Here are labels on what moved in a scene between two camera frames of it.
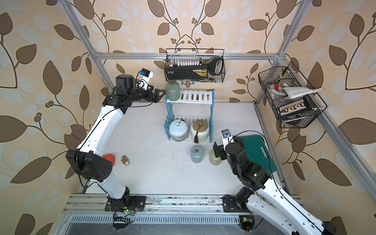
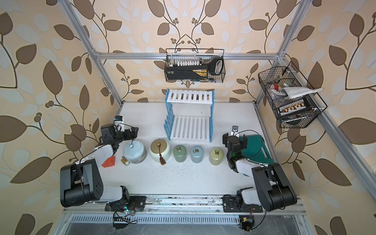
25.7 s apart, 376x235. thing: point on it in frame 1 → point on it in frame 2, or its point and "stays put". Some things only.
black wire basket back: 195,65 stays put
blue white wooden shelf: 193,105 stays put
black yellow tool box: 186,72 stays put
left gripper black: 152,98 → 130,136
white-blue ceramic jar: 178,130 → 134,151
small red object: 110,157 stays put
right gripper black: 220,149 → 244,143
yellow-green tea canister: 213,159 stays put
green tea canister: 173,91 → 179,152
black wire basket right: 295,104 stays put
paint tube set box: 293,108 stays put
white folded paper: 293,92 stays put
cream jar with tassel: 199,131 → 159,151
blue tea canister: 197,154 stays put
